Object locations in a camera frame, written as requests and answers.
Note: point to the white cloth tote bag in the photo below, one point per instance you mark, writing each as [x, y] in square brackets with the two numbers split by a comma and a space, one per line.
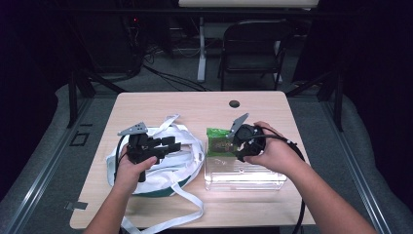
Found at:
[191, 156]

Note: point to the black folding chair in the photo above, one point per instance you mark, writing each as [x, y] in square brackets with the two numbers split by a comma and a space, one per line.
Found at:
[253, 48]

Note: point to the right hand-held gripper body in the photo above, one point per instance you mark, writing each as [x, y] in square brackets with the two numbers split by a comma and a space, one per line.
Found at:
[250, 143]

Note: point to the grey tape strip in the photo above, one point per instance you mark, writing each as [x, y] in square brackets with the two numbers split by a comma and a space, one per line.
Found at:
[76, 205]

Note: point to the aluminium floor rail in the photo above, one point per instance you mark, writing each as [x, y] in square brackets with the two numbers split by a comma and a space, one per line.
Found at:
[357, 175]
[48, 169]

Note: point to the person's right hand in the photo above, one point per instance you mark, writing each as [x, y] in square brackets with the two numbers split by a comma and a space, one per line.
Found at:
[279, 156]

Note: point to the person's left hand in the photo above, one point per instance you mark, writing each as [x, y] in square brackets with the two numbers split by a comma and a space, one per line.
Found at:
[130, 175]

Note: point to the green snack packet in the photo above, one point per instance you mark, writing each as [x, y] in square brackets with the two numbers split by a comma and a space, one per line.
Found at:
[218, 143]

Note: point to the black metal stand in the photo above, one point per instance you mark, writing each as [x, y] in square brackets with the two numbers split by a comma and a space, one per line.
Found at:
[73, 97]
[337, 100]

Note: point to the white desk leg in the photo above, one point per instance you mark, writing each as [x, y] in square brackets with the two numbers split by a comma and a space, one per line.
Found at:
[202, 52]

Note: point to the clear plastic container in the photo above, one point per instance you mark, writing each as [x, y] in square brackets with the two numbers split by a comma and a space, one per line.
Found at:
[233, 175]

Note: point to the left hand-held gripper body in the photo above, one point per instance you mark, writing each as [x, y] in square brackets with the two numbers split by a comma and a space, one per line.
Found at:
[139, 151]

